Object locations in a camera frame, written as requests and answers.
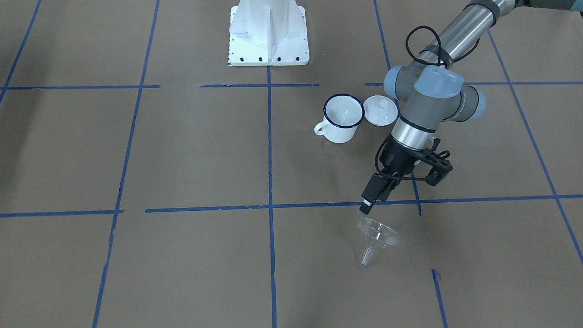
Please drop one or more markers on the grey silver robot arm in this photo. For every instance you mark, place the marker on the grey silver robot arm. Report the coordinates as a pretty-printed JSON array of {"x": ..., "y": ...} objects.
[{"x": 434, "y": 93}]

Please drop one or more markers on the white ceramic lid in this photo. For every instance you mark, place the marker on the white ceramic lid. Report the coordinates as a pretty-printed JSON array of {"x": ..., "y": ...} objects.
[{"x": 380, "y": 110}]

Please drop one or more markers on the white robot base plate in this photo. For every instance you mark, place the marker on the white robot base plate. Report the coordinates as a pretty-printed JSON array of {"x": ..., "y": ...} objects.
[{"x": 268, "y": 32}]

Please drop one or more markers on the white enamel mug blue rim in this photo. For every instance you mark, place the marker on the white enamel mug blue rim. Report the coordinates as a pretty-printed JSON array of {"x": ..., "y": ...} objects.
[{"x": 342, "y": 114}]

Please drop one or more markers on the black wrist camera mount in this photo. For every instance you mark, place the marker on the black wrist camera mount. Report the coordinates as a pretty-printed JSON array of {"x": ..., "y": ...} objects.
[{"x": 440, "y": 165}]

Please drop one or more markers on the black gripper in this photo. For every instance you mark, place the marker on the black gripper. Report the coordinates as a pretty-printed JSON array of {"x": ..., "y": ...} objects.
[{"x": 397, "y": 160}]

